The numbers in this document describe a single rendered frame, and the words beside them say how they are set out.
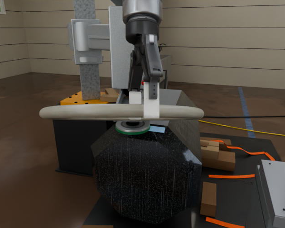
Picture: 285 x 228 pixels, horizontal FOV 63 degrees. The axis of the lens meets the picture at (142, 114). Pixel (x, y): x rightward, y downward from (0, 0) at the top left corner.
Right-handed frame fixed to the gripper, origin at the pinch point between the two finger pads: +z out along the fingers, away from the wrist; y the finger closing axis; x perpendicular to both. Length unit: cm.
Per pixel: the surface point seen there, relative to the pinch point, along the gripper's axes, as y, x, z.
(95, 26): 156, 0, -83
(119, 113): -0.6, 5.2, 0.0
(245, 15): 432, -382, -268
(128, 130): 85, -14, 6
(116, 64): 72, -5, -29
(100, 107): 0.5, 9.1, -1.2
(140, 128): 84, -22, 5
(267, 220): 28, -58, 40
